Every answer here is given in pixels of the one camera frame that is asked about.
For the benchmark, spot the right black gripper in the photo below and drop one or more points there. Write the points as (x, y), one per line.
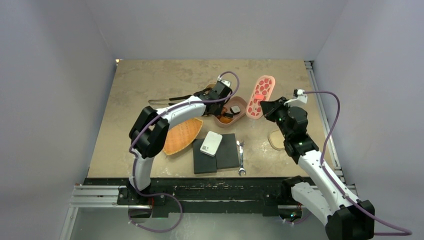
(270, 108)

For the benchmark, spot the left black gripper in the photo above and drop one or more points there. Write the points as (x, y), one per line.
(218, 112)

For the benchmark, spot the pink lunch box lid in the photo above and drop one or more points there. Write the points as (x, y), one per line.
(262, 91)

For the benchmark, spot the sushi roll with seaweed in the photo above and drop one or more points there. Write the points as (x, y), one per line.
(235, 110)

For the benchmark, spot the pink lunch box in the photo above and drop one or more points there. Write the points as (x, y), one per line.
(234, 101)

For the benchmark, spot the orange fried chicken piece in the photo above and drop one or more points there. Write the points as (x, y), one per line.
(225, 120)

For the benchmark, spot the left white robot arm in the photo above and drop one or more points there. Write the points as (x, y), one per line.
(149, 132)

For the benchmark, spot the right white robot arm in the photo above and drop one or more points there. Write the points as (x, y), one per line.
(338, 208)

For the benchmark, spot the cream lunch box lid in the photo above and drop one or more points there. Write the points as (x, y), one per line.
(276, 140)

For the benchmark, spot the cream lunch box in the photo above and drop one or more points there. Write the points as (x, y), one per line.
(209, 86)

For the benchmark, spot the woven bamboo basket tray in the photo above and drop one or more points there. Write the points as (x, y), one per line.
(182, 135)

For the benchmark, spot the silver open-end wrench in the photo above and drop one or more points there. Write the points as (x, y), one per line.
(241, 171)

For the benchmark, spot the white power bank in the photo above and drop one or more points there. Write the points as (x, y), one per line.
(211, 143)

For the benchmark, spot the right black foam block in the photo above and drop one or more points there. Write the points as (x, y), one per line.
(227, 155)

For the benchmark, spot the black foam block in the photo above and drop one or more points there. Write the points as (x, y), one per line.
(202, 163)
(227, 155)

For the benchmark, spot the left black foam block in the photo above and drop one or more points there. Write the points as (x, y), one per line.
(202, 163)

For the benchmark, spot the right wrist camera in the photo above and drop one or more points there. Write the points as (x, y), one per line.
(299, 99)

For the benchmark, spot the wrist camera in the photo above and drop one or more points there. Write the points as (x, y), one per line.
(224, 82)
(299, 99)

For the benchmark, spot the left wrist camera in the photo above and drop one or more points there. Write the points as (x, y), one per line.
(224, 82)

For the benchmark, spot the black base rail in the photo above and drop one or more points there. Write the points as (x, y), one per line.
(206, 195)

